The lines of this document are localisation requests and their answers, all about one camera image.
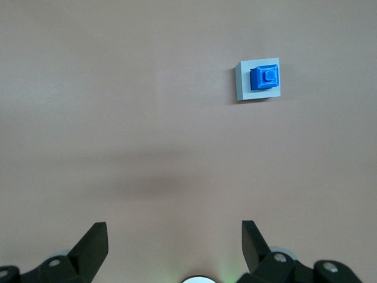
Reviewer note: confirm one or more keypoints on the gray square base block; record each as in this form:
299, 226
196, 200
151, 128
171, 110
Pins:
244, 88

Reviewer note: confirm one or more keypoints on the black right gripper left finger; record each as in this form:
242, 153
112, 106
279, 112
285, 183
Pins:
92, 247

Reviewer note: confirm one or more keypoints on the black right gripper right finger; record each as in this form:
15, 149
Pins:
253, 244

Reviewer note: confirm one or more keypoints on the blue plastic insert part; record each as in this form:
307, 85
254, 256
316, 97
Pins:
262, 79

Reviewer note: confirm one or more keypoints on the brown table cover sheet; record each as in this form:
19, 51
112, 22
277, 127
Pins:
117, 103

